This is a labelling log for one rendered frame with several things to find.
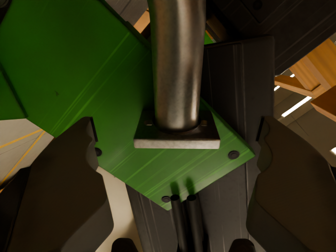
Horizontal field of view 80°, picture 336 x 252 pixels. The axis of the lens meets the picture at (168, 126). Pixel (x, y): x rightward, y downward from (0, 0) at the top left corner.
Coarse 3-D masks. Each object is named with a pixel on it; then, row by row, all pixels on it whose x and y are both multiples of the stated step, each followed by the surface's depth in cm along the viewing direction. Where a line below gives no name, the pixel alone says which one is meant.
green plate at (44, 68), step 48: (48, 0) 12; (96, 0) 12; (0, 48) 14; (48, 48) 14; (96, 48) 14; (144, 48) 14; (48, 96) 16; (96, 96) 16; (144, 96) 15; (96, 144) 18; (240, 144) 18; (144, 192) 21; (192, 192) 21
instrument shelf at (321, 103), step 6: (330, 90) 60; (318, 96) 62; (324, 96) 60; (330, 96) 58; (312, 102) 62; (318, 102) 60; (324, 102) 58; (330, 102) 56; (318, 108) 60; (324, 108) 56; (330, 108) 54; (324, 114) 59; (330, 114) 53
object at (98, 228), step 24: (48, 144) 9; (72, 144) 9; (48, 168) 8; (72, 168) 8; (96, 168) 10; (24, 192) 7; (48, 192) 7; (72, 192) 7; (96, 192) 7; (24, 216) 6; (48, 216) 6; (72, 216) 6; (96, 216) 6; (24, 240) 5; (48, 240) 5; (72, 240) 6; (96, 240) 7
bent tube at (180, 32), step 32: (160, 0) 9; (192, 0) 9; (160, 32) 10; (192, 32) 10; (160, 64) 11; (192, 64) 11; (160, 96) 12; (192, 96) 12; (160, 128) 13; (192, 128) 13
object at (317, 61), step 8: (328, 40) 74; (320, 48) 76; (328, 48) 75; (304, 56) 79; (312, 56) 77; (320, 56) 76; (328, 56) 76; (312, 64) 78; (320, 64) 77; (328, 64) 77; (312, 72) 85; (320, 72) 78; (328, 72) 78; (320, 80) 84; (328, 80) 79; (328, 88) 83
